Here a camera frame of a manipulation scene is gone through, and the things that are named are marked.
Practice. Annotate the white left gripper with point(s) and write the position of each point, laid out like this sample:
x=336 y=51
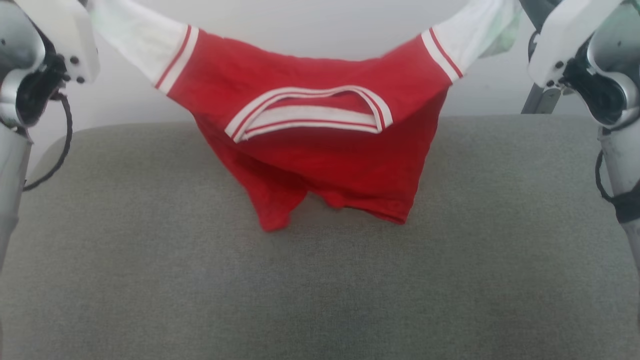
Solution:
x=65 y=25

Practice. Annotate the red shirt with white sleeves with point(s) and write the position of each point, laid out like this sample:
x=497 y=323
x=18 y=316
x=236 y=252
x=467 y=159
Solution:
x=320 y=150

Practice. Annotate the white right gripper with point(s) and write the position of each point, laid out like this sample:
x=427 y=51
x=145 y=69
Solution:
x=565 y=35

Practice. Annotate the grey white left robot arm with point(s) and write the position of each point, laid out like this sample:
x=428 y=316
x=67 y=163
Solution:
x=10 y=165

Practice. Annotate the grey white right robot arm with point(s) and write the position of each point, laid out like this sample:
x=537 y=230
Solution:
x=620 y=155

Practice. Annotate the grey fabric sofa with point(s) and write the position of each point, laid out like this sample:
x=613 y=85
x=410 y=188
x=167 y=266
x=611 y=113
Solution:
x=320 y=280

